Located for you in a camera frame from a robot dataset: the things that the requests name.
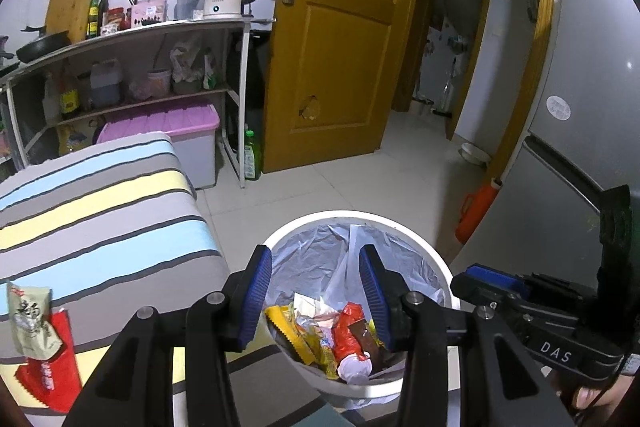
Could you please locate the crumpled plastic bag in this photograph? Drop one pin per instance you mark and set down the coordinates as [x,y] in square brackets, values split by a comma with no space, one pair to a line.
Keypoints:
[186,67]

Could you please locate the wooden cutting board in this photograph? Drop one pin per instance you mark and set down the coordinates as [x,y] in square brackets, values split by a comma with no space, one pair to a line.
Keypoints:
[72,2]

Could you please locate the oil bottle yellow label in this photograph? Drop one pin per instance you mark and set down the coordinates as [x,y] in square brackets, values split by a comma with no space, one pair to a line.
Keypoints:
[70,97]

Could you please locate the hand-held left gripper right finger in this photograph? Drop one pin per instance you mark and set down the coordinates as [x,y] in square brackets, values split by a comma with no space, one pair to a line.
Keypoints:
[372,297]

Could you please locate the storage box with pink lid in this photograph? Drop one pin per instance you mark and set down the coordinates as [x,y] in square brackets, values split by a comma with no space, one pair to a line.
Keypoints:
[195,147]

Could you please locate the white trash bin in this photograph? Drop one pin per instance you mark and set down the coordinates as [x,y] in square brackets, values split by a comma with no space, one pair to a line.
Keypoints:
[380,389]

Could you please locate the black frying pan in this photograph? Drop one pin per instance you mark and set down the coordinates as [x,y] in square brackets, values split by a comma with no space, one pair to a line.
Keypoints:
[42,47]

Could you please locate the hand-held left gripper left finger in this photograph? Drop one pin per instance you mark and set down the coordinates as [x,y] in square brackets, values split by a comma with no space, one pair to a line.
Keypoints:
[255,297]

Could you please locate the dark liquid plastic jug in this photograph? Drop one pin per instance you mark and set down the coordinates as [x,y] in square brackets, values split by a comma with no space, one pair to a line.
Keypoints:
[106,84]

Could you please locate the beige snack packet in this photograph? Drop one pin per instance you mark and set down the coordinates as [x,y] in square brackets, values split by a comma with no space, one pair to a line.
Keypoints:
[32,322]

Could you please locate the grey refrigerator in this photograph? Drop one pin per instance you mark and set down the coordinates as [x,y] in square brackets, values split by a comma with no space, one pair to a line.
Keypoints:
[575,57]

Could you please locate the red jar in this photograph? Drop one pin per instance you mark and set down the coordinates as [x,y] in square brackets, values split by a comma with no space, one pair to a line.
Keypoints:
[116,17]

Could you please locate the yellow snack packet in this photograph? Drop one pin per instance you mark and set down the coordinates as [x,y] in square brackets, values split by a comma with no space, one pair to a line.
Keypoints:
[305,342]

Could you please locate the person's right hand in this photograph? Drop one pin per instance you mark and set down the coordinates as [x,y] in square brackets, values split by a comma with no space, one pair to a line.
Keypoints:
[600,402]

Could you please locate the red plastic bag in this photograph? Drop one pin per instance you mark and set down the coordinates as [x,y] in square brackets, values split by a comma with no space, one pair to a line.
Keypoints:
[347,332]

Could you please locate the clear water jug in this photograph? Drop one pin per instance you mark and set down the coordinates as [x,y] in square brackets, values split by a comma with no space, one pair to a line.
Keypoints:
[189,2]

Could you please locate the brown snack packet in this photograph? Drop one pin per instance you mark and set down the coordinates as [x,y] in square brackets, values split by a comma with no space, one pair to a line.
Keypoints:
[367,337]

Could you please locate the yellow printed sack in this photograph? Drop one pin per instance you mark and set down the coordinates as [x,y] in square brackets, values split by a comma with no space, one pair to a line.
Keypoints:
[77,137]

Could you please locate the yellow wooden door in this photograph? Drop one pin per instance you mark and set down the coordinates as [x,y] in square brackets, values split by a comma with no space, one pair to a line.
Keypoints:
[340,57]

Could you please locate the white bowl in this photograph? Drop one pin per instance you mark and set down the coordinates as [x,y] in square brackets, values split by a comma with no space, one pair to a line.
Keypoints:
[474,154]

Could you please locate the green plastic bottle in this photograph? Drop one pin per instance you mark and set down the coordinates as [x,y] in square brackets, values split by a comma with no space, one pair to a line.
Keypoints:
[252,157]

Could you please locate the orange thermos flask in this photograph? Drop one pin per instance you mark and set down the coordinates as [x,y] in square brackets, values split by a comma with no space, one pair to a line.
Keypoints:
[475,212]

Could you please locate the clear plastic bin liner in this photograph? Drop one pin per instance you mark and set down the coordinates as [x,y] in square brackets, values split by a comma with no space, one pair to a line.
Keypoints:
[320,257]

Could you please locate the white metal shelf rack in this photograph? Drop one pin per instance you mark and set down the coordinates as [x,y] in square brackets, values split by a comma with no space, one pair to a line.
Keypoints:
[242,107]

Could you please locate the red snack packet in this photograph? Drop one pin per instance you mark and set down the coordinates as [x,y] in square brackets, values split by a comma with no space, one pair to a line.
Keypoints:
[50,377]

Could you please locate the dark sauce bottle yellow label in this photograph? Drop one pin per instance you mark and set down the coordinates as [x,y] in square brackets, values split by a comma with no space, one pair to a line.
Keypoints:
[93,19]

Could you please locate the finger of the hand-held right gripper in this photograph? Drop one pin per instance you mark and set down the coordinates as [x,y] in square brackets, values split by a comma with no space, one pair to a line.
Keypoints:
[490,284]

